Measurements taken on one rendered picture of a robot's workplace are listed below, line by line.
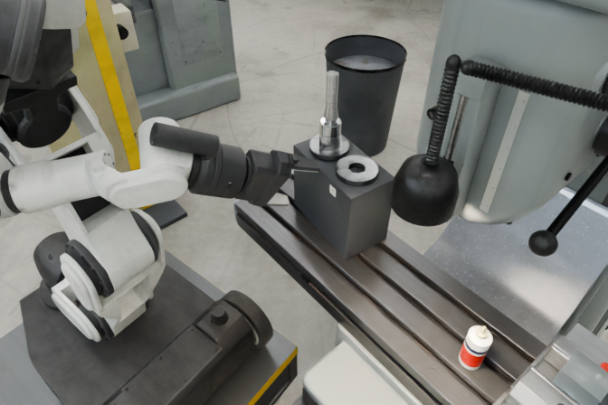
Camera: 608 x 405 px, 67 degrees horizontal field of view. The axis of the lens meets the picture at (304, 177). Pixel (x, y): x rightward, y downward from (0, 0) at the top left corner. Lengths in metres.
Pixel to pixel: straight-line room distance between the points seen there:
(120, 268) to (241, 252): 1.38
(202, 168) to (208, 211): 1.88
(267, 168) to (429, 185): 0.34
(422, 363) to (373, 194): 0.33
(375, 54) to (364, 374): 2.28
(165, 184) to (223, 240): 1.75
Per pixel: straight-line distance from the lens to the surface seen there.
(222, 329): 1.38
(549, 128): 0.55
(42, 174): 0.74
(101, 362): 1.47
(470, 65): 0.44
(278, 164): 0.76
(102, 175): 0.70
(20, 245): 2.77
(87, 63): 2.17
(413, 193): 0.49
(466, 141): 0.55
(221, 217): 2.54
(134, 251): 1.04
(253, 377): 1.54
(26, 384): 1.73
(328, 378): 1.02
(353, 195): 0.92
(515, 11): 0.52
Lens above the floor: 1.77
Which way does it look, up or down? 40 degrees down
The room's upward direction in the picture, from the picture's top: straight up
